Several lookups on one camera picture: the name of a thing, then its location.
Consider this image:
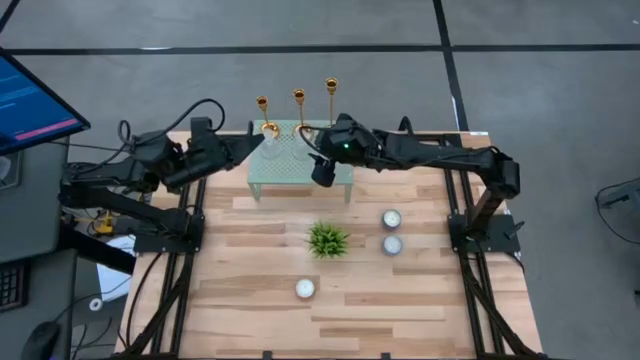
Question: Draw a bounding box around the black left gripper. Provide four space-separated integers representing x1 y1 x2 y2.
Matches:
187 116 267 174

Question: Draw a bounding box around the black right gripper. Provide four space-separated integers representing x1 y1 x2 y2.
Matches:
308 112 376 190

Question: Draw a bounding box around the black floor cable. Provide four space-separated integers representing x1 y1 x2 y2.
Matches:
591 182 640 258

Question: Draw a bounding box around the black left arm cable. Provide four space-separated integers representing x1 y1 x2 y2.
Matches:
117 97 227 151

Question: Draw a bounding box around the white tealight candle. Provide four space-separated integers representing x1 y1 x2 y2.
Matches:
293 277 318 301
381 234 405 258
381 208 404 232

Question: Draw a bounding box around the short gold candlestick holder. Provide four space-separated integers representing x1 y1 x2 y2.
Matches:
254 94 282 142

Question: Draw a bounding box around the yellow cable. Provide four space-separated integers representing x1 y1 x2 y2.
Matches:
92 209 119 237

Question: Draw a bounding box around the small artificial green plant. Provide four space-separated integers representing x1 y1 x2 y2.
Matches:
304 219 351 260

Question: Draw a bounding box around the white paper sheet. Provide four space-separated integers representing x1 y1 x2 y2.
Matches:
94 233 138 303

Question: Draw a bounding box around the grey desk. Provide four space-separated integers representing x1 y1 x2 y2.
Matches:
0 134 72 265

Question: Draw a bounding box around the computer monitor blue screen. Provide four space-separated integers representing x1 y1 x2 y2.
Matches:
0 48 93 158

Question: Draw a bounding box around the black desk frame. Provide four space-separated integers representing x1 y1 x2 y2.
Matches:
58 223 137 276

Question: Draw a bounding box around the medium gold candlestick holder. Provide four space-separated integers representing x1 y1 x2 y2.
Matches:
291 88 316 142

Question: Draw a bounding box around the tall gold candlestick holder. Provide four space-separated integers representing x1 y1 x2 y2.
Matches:
323 76 341 129

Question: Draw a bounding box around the black keyboard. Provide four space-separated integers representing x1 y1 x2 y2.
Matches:
0 259 29 314

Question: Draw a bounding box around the black computer mouse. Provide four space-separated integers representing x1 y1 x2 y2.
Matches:
20 320 63 360

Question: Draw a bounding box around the green perforated metal shelf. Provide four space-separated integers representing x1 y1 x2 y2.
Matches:
247 118 355 204

